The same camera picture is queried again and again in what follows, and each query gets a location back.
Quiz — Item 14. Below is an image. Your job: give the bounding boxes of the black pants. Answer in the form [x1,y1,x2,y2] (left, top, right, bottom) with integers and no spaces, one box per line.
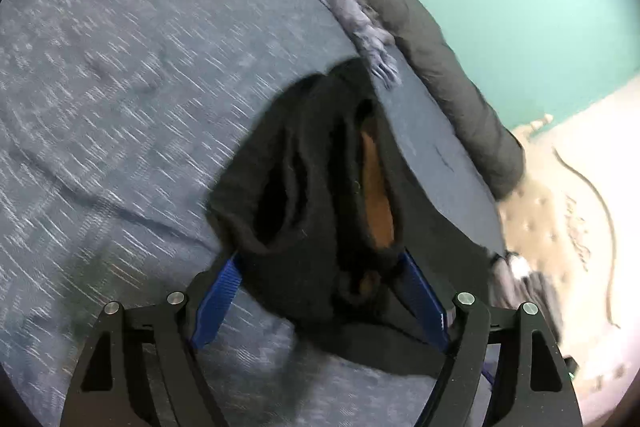
[207,57,493,378]

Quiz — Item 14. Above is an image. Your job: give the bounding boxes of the blue-grey bed sheet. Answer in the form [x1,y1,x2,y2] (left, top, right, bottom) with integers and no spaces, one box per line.
[0,0,506,427]

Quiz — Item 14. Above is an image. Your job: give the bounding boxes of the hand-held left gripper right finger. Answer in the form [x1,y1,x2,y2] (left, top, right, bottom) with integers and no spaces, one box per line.
[400,247,583,427]

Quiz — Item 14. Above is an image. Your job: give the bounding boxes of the grey rolled duvet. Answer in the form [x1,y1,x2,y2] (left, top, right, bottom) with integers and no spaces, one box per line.
[235,0,526,200]

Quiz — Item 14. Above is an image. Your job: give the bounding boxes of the stack of folded clothes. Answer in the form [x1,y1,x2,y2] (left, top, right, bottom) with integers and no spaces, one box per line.
[487,249,568,343]

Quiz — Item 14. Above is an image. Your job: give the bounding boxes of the light grey crumpled cloth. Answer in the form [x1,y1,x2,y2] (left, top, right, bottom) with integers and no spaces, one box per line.
[297,0,403,90]

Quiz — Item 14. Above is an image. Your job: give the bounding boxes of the cream headboard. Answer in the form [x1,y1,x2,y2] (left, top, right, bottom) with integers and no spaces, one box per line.
[495,74,640,423]

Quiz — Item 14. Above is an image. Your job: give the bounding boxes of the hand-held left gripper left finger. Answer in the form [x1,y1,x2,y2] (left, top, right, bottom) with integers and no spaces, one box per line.
[60,252,246,427]

